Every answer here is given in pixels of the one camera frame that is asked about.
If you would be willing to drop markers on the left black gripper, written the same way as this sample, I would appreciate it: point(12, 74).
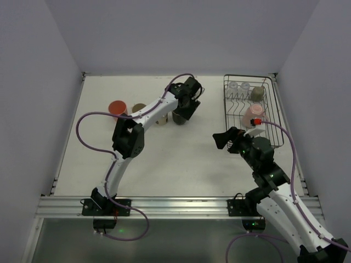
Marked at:
point(189, 108)

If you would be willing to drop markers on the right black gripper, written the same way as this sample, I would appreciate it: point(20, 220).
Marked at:
point(234, 141)

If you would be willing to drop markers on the black mug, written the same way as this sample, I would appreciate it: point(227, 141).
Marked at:
point(178, 117)

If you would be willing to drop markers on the metal cup with cream label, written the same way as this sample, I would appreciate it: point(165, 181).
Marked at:
point(163, 120)

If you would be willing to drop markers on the pink ceramic mug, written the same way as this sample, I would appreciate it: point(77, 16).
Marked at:
point(252, 112)

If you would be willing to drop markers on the beige plastic cup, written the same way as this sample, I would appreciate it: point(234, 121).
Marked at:
point(138, 107)

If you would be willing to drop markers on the tall pink plastic cup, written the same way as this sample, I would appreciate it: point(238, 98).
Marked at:
point(118, 107)

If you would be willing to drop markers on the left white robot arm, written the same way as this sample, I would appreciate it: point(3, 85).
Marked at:
point(128, 139)

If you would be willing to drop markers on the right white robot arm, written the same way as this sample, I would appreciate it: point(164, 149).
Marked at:
point(275, 200)

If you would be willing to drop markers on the left clear glass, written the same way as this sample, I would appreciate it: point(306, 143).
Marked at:
point(232, 88)

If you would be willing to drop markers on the clear glass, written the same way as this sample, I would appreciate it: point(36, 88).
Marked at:
point(232, 88)
point(244, 89)

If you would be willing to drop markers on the right clear glass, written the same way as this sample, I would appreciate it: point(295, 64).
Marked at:
point(244, 89)

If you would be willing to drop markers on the grey-green ceramic cup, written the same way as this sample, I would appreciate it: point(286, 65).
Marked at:
point(257, 94)

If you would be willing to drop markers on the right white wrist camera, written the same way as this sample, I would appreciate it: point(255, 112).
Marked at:
point(255, 131)

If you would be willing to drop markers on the wire dish rack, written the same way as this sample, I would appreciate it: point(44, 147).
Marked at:
point(235, 106)

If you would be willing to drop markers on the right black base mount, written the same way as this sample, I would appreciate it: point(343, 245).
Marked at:
point(245, 206)

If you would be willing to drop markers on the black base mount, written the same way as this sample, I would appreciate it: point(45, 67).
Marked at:
point(105, 219)
point(245, 206)

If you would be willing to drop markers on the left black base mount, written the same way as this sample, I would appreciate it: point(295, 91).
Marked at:
point(105, 219)

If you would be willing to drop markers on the aluminium mounting rail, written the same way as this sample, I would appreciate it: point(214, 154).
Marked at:
point(70, 207)

